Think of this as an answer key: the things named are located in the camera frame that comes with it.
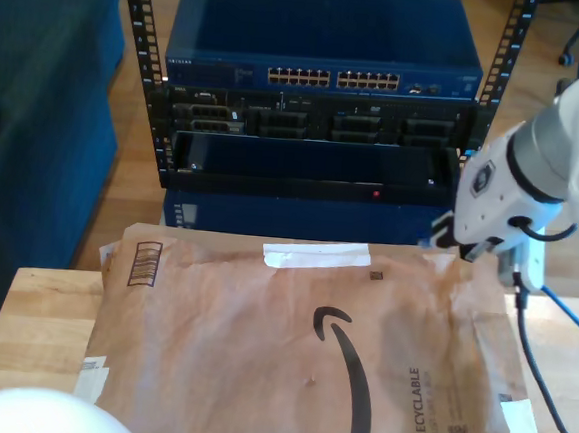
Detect blue network cable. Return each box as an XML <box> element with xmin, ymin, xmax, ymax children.
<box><xmin>410</xmin><ymin>236</ymin><xmax>579</xmax><ymax>347</ymax></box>

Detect short white tape piece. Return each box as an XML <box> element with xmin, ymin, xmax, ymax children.
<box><xmin>496</xmin><ymin>397</ymin><xmax>543</xmax><ymax>433</ymax></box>

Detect black rack server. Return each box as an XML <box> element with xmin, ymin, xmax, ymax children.
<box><xmin>145</xmin><ymin>80</ymin><xmax>480</xmax><ymax>155</ymax></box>

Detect rolling office chair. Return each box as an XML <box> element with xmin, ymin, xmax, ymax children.
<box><xmin>555</xmin><ymin>16</ymin><xmax>579</xmax><ymax>69</ymax></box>

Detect brown paper mailer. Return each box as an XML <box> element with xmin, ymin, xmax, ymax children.
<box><xmin>71</xmin><ymin>218</ymin><xmax>568</xmax><ymax>433</ymax></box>

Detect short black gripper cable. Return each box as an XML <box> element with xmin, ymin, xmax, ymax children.
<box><xmin>506</xmin><ymin>213</ymin><xmax>579</xmax><ymax>246</ymax></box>

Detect blue sofa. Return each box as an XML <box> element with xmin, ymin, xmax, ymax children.
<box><xmin>0</xmin><ymin>0</ymin><xmax>132</xmax><ymax>336</ymax></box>

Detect white shipping label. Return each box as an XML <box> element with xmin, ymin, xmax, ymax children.
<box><xmin>72</xmin><ymin>353</ymin><xmax>112</xmax><ymax>407</ymax></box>

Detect blue network switch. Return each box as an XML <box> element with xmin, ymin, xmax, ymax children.
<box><xmin>162</xmin><ymin>0</ymin><xmax>490</xmax><ymax>108</ymax></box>

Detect dark blue equipment case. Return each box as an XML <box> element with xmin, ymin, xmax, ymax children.
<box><xmin>160</xmin><ymin>184</ymin><xmax>468</xmax><ymax>252</ymax></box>

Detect black rack frame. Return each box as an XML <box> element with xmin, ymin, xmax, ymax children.
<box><xmin>101</xmin><ymin>0</ymin><xmax>538</xmax><ymax>219</ymax></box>

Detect long black camera cable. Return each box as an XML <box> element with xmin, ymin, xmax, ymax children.
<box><xmin>498</xmin><ymin>271</ymin><xmax>579</xmax><ymax>433</ymax></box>

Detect long white tape strip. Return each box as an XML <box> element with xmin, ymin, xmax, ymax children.
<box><xmin>260</xmin><ymin>234</ymin><xmax>373</xmax><ymax>277</ymax></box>

